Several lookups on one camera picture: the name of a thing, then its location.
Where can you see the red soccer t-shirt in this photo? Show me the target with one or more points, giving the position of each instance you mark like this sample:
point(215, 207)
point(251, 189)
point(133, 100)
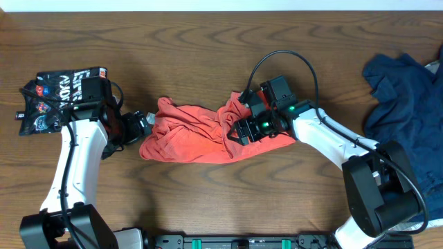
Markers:
point(192, 134)

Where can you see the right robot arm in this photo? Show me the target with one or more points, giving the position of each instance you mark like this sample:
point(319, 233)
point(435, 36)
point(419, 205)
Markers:
point(381, 188)

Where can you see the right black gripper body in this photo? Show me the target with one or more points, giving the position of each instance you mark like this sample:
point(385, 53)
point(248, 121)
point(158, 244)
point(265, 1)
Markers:
point(265, 124)

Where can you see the navy blue shirt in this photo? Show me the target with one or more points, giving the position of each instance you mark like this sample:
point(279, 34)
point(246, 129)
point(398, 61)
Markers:
point(410, 112)

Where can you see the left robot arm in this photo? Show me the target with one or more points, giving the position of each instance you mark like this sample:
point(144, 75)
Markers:
point(93, 129)

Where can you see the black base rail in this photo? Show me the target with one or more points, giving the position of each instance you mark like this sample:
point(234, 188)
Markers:
point(263, 241)

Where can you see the folded black printed shirt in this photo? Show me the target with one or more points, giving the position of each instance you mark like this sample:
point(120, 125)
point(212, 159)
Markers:
point(62, 88)

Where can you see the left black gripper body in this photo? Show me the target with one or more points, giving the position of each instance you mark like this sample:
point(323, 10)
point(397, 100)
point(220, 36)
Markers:
point(141, 124)

